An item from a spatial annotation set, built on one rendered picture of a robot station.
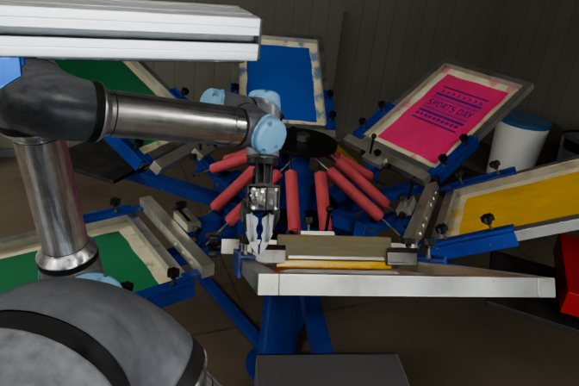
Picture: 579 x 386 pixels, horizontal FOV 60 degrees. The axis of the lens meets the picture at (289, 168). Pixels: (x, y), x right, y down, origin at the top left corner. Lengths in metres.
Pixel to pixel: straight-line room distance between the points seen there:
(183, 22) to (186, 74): 4.69
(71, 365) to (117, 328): 0.04
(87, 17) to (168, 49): 0.08
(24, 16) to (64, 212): 0.56
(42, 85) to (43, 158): 0.19
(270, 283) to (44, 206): 0.43
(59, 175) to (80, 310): 0.67
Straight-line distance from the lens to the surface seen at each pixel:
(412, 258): 1.62
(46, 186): 0.99
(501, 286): 1.07
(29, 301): 0.33
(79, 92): 0.81
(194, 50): 0.53
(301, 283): 0.93
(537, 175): 2.36
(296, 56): 3.31
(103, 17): 0.51
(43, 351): 0.30
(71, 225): 1.04
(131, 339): 0.34
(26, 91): 0.82
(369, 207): 2.13
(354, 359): 1.68
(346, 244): 1.57
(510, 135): 5.68
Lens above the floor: 2.10
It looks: 24 degrees down
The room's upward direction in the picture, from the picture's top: 6 degrees clockwise
